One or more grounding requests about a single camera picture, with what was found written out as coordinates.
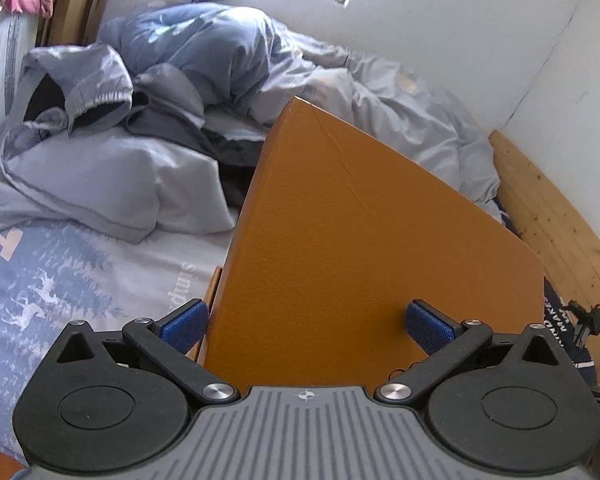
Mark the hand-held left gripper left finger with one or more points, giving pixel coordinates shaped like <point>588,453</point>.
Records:
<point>184,327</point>

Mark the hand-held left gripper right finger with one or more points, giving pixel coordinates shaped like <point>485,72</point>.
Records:
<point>430,330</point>

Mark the small black device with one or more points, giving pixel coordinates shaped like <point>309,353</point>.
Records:
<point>586,322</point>

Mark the navy printed pillow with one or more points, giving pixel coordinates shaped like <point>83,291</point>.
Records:
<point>560,310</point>

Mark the blue-grey printed bed sheet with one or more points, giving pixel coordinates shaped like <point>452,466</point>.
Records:
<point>54,300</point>

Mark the grey pillow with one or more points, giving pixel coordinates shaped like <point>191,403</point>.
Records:
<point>129,180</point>

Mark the black garment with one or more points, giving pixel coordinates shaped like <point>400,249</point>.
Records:
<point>234,165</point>

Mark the wooden headboard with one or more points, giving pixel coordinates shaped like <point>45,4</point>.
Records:
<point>555,210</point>

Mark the grey jacket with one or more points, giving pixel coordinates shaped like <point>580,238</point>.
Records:
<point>94,75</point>

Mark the blue-grey duvet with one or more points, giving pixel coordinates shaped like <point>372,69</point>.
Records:
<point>219,45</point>

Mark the white radiator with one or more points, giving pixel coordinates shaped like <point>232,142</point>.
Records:
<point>2,60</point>

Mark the brown cardboard carton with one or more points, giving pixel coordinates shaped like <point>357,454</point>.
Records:
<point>74,10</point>

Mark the pink cloth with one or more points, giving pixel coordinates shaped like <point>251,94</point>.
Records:
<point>29,2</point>

